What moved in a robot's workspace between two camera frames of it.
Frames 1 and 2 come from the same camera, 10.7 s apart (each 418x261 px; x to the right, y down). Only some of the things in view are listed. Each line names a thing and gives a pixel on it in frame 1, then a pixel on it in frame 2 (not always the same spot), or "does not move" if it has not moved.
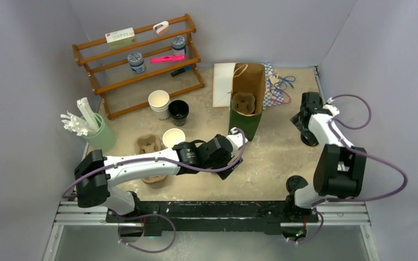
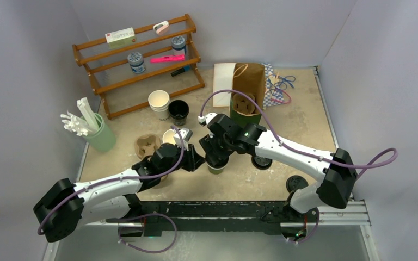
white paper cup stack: (172, 136) does not move
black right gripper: (295, 120) -> (209, 143)
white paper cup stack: (159, 101) does not move
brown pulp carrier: (147, 143) does not move
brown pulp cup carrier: (244, 103) does not move
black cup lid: (309, 138) -> (260, 162)
